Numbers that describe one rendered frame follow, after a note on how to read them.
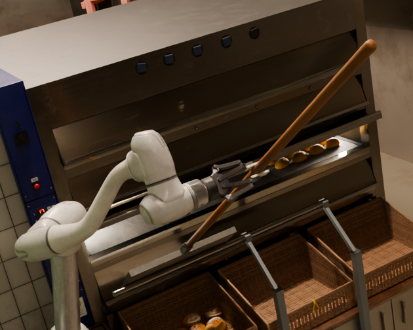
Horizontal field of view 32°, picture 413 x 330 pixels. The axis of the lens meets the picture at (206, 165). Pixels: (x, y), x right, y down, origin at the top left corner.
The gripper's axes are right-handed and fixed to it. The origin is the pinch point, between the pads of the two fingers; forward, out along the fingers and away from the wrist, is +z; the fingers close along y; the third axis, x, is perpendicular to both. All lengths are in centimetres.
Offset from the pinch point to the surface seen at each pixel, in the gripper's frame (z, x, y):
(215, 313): 24, -166, 29
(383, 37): 330, -291, -136
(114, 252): -18, -146, -19
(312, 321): 60, -139, 55
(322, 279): 88, -159, 38
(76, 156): -25, -111, -62
